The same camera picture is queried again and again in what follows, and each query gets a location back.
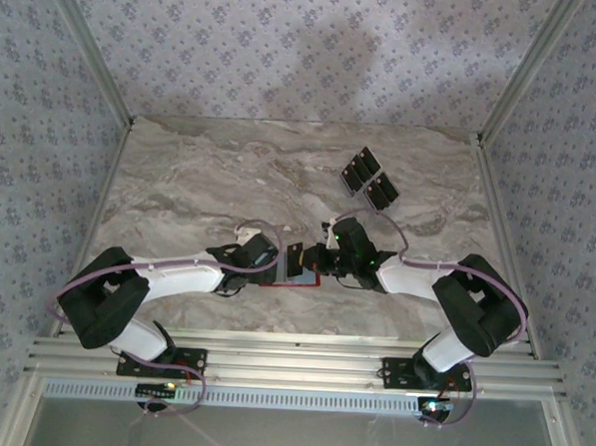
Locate grey metal panel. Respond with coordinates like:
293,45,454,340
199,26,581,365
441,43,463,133
20,392,563,446

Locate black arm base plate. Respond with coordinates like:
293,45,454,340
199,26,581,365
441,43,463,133
115,342,209,381
379,355,475,393

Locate grey slotted cable duct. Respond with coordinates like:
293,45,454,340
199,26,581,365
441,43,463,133
41,374,430,420

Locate small circuit board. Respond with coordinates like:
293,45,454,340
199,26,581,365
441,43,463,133
136,381,179,400
416,396,455,422

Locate red card holder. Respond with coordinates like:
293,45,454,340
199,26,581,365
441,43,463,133
257,260,323,292

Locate aluminium rail frame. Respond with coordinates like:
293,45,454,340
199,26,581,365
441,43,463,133
22,317,570,403

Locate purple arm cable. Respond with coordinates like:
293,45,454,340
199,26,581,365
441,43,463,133
319,204,535,435
40,209,286,425

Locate aluminium frame post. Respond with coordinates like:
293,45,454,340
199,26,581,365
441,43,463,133
476,0,587,149

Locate aluminium side rail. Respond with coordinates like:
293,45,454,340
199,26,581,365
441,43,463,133
51,118,136,340
463,133,553,359

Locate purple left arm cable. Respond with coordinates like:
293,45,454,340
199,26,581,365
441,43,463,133
40,209,286,425

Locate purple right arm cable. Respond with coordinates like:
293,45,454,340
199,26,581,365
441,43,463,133
319,204,535,435

